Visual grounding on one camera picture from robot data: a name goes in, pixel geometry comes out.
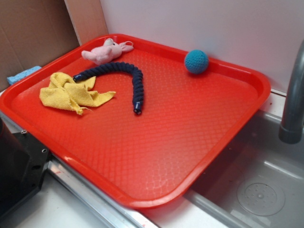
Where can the red plastic tray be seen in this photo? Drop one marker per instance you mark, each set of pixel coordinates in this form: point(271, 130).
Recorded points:
point(142, 161)

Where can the teal crocheted ball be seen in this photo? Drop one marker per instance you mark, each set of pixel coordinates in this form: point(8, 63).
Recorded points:
point(196, 61)

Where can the pink plush bunny toy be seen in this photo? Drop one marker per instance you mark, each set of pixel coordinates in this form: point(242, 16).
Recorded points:
point(109, 51)

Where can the yellow crumpled cloth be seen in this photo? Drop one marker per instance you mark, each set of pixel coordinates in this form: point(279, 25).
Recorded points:
point(65, 94)

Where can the grey toy sink basin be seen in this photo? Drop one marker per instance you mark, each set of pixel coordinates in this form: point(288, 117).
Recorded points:
point(257, 181)

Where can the grey faucet spout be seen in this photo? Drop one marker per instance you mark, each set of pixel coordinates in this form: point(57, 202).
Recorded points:
point(292, 123)

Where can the blue sponge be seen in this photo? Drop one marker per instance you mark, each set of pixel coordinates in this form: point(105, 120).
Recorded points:
point(13, 79)

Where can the brown cardboard panel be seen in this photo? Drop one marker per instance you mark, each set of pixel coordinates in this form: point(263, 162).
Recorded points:
point(36, 32)

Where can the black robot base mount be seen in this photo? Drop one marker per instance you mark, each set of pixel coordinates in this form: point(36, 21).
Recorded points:
point(23, 162)

